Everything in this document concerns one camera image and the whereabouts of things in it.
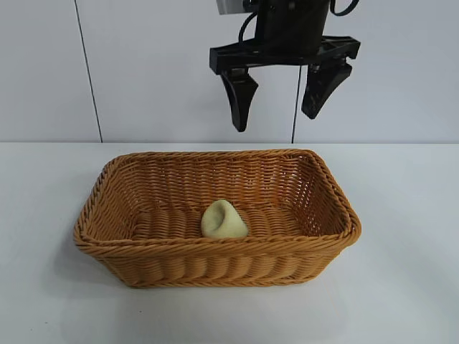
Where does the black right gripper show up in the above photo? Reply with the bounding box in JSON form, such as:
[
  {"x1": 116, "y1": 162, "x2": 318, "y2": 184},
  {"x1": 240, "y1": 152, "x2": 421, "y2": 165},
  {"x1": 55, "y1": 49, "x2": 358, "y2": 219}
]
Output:
[{"x1": 209, "y1": 0, "x2": 361, "y2": 133}]

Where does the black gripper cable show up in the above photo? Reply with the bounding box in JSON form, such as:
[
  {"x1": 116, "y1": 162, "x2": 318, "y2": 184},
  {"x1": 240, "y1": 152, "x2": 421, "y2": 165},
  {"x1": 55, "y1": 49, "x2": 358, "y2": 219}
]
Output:
[{"x1": 328, "y1": 0, "x2": 360, "y2": 17}]

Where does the brown woven wicker basket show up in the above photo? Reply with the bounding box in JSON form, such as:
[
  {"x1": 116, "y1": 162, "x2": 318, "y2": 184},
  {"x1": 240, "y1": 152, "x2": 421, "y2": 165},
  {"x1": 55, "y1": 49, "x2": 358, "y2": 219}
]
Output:
[{"x1": 74, "y1": 149, "x2": 362, "y2": 290}]

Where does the thin black camera cable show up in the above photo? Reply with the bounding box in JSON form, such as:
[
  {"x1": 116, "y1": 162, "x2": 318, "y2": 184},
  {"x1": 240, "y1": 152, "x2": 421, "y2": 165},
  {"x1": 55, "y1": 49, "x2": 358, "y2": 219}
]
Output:
[{"x1": 237, "y1": 11, "x2": 260, "y2": 42}]

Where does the pale yellow egg yolk pastry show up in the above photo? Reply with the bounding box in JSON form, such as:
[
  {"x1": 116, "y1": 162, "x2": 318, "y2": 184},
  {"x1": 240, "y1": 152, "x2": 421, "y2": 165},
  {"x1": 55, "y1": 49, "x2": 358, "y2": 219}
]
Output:
[{"x1": 200, "y1": 199, "x2": 249, "y2": 239}]

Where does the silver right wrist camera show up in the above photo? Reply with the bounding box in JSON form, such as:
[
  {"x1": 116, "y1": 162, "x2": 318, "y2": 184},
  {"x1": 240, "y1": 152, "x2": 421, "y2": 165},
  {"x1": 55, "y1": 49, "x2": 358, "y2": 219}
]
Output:
[{"x1": 216, "y1": 0, "x2": 249, "y2": 16}]

